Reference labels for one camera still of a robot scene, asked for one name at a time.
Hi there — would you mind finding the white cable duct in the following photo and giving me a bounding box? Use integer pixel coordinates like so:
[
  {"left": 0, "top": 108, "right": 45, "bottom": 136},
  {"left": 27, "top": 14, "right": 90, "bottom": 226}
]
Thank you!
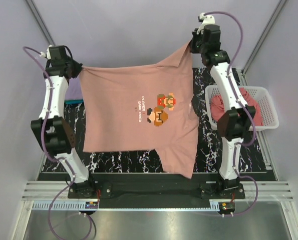
[
  {"left": 209, "top": 201, "right": 219, "bottom": 211},
  {"left": 33, "top": 201, "right": 86, "bottom": 211}
]

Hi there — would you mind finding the left white cable duct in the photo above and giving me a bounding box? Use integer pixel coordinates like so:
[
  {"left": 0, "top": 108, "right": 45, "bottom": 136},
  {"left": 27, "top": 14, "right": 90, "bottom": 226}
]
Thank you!
[{"left": 33, "top": 201, "right": 86, "bottom": 211}]

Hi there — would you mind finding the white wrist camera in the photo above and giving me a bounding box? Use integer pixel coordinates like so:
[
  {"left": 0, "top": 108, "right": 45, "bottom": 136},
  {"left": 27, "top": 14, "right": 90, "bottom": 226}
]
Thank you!
[
  {"left": 196, "top": 12, "right": 215, "bottom": 35},
  {"left": 39, "top": 45, "right": 53, "bottom": 60}
]

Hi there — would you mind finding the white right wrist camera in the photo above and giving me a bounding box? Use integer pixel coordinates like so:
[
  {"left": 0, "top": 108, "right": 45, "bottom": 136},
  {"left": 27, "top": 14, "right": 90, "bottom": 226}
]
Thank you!
[{"left": 196, "top": 12, "right": 215, "bottom": 35}]

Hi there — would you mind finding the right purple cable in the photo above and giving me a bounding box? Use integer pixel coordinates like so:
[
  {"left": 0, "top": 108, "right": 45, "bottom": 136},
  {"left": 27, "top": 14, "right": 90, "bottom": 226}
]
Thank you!
[{"left": 205, "top": 10, "right": 258, "bottom": 216}]

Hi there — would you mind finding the red crumpled t shirt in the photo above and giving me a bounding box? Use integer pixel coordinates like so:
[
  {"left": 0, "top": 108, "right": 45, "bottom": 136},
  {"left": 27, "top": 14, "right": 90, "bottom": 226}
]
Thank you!
[{"left": 210, "top": 87, "right": 264, "bottom": 127}]

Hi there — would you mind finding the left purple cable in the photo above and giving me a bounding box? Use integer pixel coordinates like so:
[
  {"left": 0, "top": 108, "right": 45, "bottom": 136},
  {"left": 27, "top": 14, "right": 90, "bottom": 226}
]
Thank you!
[{"left": 23, "top": 46, "right": 97, "bottom": 240}]

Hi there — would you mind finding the white plastic laundry basket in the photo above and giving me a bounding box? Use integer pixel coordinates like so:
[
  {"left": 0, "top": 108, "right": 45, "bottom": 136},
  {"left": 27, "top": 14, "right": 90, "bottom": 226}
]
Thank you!
[{"left": 205, "top": 85, "right": 279, "bottom": 131}]

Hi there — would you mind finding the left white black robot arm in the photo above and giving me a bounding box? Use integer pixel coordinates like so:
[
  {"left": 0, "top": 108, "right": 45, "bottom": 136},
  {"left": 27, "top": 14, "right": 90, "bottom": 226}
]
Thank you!
[{"left": 31, "top": 45, "right": 97, "bottom": 199}]

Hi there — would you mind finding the purple folded t shirt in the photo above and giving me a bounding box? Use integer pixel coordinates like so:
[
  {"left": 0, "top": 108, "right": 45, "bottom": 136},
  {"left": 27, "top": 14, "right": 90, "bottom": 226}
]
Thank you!
[{"left": 65, "top": 78, "right": 83, "bottom": 101}]

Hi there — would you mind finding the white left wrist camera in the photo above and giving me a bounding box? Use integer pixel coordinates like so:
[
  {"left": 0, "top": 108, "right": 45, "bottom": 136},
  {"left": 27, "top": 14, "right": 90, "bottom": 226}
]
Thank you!
[{"left": 39, "top": 45, "right": 53, "bottom": 60}]

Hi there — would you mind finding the purple cable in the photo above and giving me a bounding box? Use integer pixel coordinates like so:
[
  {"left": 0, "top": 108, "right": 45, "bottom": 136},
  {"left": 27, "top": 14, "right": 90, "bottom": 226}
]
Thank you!
[
  {"left": 23, "top": 46, "right": 97, "bottom": 240},
  {"left": 205, "top": 10, "right": 258, "bottom": 216}
]

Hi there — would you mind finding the teal folded t shirt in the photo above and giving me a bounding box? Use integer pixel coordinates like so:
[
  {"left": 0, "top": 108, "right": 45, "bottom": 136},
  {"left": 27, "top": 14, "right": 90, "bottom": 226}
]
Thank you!
[{"left": 65, "top": 99, "right": 84, "bottom": 105}]

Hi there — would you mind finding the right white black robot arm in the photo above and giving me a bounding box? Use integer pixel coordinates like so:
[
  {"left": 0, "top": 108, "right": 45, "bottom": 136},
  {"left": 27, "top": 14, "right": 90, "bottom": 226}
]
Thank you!
[{"left": 190, "top": 23, "right": 256, "bottom": 198}]

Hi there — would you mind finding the pink printed t shirt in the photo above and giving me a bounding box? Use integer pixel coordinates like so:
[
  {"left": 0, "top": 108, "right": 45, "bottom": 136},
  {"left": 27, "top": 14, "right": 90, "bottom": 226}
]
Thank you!
[{"left": 80, "top": 43, "right": 199, "bottom": 179}]

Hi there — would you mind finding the right white cable duct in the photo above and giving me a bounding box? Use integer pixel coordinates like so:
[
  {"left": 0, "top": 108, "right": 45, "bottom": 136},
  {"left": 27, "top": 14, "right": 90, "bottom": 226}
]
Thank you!
[{"left": 209, "top": 201, "right": 219, "bottom": 211}]

